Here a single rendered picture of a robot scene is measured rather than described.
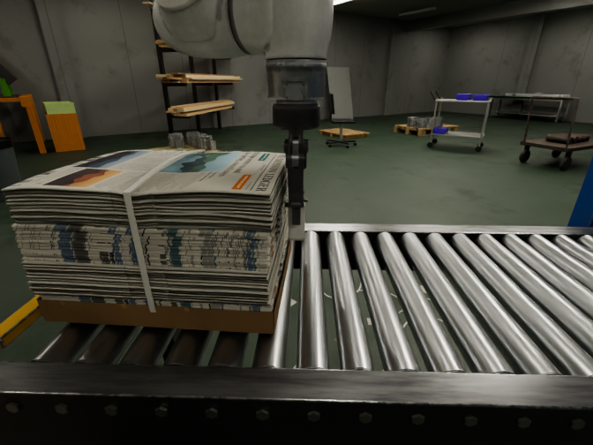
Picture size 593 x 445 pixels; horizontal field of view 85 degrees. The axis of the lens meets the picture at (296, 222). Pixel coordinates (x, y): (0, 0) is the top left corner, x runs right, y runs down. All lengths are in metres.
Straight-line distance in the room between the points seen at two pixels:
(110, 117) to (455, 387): 8.84
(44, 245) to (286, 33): 0.46
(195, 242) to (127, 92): 8.62
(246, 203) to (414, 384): 0.32
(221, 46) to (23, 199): 0.35
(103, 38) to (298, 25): 8.62
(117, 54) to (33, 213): 8.52
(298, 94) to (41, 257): 0.45
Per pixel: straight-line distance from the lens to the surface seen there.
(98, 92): 8.98
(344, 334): 0.55
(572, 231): 1.12
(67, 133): 7.28
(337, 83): 11.31
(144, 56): 9.13
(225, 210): 0.44
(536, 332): 0.69
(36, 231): 0.59
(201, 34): 0.56
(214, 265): 0.48
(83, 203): 0.53
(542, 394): 0.56
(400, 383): 0.49
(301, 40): 0.49
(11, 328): 0.67
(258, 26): 0.51
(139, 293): 0.55
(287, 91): 0.50
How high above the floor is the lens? 1.16
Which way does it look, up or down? 24 degrees down
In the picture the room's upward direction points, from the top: straight up
